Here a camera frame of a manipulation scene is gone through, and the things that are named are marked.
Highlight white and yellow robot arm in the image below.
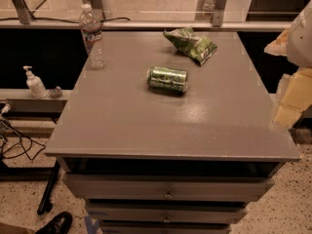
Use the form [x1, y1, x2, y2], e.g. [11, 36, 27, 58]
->
[264, 1, 312, 128]

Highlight green soda can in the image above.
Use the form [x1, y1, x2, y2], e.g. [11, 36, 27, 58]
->
[146, 66, 188, 93]

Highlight grey drawer cabinet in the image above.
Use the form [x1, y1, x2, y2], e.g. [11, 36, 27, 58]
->
[47, 32, 299, 230]

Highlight green chip bag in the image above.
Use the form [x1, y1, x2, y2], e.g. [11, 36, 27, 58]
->
[163, 27, 217, 65]

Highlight top grey drawer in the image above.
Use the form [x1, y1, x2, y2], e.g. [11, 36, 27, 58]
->
[63, 174, 274, 202]

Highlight grey drawer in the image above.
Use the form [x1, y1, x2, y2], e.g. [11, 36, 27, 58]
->
[86, 203, 248, 224]
[100, 225, 230, 234]
[63, 174, 274, 202]

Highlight small crumpled wrapper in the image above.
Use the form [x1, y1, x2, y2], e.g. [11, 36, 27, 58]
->
[50, 86, 62, 98]

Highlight clear plastic water bottle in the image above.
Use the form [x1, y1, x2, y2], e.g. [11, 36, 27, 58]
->
[79, 4, 106, 69]

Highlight middle grey drawer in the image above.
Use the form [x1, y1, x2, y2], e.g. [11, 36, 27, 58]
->
[86, 203, 248, 224]

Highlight white pump soap bottle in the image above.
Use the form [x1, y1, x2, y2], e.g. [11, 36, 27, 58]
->
[23, 65, 48, 98]

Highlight bottom grey drawer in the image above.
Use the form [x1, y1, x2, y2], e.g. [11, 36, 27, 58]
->
[100, 225, 230, 234]

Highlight grey window ledge shelf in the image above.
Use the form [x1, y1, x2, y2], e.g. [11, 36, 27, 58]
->
[0, 89, 71, 113]

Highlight black metal stand leg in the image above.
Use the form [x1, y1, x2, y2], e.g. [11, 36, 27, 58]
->
[37, 162, 60, 215]

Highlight black shoe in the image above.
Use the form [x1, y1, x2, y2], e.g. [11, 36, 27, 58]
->
[35, 212, 72, 234]

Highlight black floor cables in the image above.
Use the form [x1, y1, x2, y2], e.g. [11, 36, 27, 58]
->
[0, 100, 48, 161]

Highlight right metal window post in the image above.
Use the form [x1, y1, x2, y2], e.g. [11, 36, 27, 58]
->
[212, 0, 227, 27]

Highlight black cable on ledge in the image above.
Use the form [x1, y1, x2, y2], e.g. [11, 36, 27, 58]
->
[0, 0, 132, 24]

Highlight left metal window post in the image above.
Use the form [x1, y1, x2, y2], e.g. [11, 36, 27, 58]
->
[11, 0, 33, 24]

